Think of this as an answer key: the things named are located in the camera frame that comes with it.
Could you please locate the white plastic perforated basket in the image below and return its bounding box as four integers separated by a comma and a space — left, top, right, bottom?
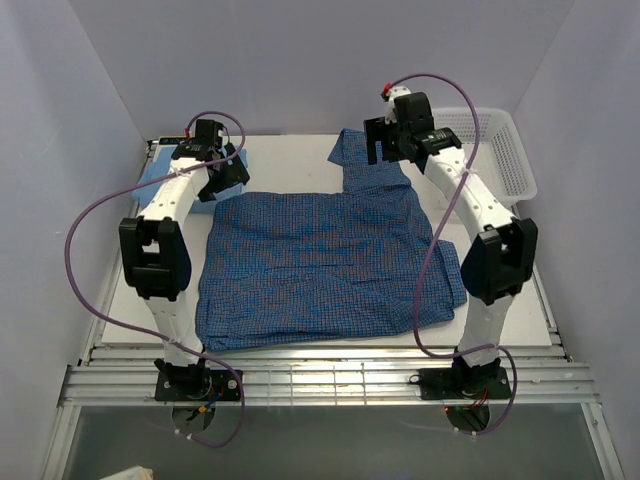
433, 107, 537, 207

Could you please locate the blue checked long sleeve shirt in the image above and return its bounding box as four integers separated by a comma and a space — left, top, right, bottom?
195, 129, 467, 351

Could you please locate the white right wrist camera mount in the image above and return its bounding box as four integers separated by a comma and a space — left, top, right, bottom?
381, 83, 412, 103

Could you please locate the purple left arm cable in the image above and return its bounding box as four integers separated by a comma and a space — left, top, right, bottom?
64, 110, 247, 449

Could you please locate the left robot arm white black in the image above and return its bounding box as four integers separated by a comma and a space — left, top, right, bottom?
119, 119, 250, 402

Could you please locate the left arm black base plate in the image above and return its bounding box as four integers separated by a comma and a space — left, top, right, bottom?
154, 366, 241, 403

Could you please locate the wooden block at bottom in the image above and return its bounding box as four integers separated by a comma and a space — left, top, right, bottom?
103, 465, 154, 480

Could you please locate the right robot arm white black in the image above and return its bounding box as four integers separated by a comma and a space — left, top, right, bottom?
364, 86, 538, 400

